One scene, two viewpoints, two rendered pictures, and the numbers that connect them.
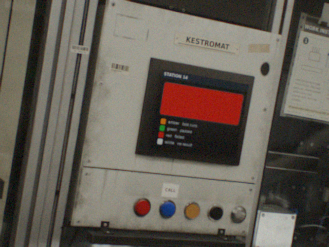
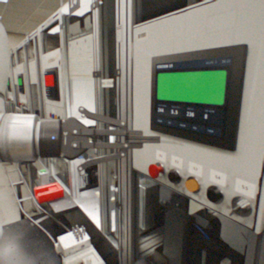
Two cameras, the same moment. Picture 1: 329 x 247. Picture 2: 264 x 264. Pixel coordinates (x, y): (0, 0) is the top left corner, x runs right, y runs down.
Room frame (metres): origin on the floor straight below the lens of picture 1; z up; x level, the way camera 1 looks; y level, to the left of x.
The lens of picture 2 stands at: (1.72, -1.54, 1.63)
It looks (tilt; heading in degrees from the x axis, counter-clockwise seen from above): 13 degrees down; 81
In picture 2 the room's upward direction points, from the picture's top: straight up
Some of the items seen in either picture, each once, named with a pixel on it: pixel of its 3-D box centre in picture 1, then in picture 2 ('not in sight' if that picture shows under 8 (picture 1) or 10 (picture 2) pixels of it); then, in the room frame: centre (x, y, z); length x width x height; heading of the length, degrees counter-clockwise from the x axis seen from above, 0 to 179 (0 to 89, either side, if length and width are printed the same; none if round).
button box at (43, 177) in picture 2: not in sight; (45, 178); (1.34, -0.03, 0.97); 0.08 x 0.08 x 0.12; 27
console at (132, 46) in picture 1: (159, 119); (69, 88); (1.55, 0.02, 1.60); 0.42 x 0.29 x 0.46; 117
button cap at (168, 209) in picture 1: (167, 208); not in sight; (1.44, -0.03, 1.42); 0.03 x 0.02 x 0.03; 117
